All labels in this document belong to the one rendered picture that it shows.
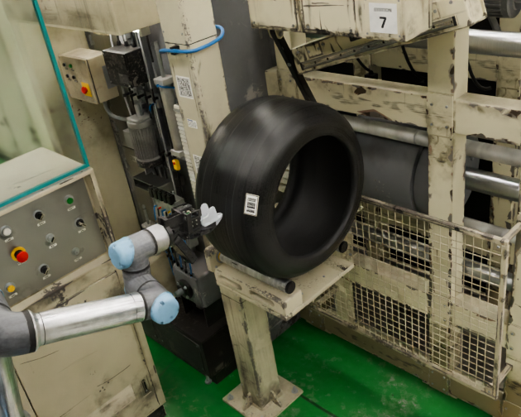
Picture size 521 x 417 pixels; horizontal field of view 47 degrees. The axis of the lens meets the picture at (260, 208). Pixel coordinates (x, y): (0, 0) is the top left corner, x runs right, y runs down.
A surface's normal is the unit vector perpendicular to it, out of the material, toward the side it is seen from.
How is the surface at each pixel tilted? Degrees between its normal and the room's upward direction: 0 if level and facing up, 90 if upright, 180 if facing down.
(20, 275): 90
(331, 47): 90
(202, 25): 90
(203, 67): 90
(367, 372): 0
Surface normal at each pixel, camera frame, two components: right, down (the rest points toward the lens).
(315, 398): -0.15, -0.86
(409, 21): 0.70, 0.26
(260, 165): 0.03, -0.04
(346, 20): -0.70, 0.44
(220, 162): -0.63, -0.20
